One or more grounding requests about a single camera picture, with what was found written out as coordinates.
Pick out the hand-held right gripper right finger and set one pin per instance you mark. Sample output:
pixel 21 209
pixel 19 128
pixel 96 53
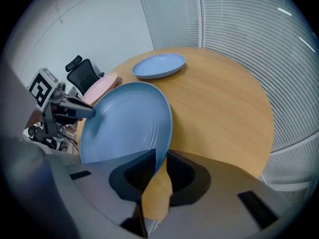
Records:
pixel 219 203

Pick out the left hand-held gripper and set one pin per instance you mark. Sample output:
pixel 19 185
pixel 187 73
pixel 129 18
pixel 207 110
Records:
pixel 41 88

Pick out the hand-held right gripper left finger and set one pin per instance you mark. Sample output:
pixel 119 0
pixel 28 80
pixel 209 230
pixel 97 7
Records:
pixel 104 190

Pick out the pink big plate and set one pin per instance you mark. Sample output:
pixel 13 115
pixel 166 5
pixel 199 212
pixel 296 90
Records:
pixel 99 88

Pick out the blue big plate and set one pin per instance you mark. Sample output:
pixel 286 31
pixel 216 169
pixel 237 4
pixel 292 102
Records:
pixel 129 123
pixel 159 65

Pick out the person's left forearm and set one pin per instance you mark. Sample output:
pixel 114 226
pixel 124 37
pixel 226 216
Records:
pixel 35 119

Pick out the black office chair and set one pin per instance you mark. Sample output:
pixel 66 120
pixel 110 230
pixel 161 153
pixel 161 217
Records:
pixel 83 77

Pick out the person's grey flower-print shirt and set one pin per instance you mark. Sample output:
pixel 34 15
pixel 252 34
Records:
pixel 15 96

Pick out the round wooden table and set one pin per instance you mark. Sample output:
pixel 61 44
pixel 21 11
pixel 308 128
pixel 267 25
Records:
pixel 249 46

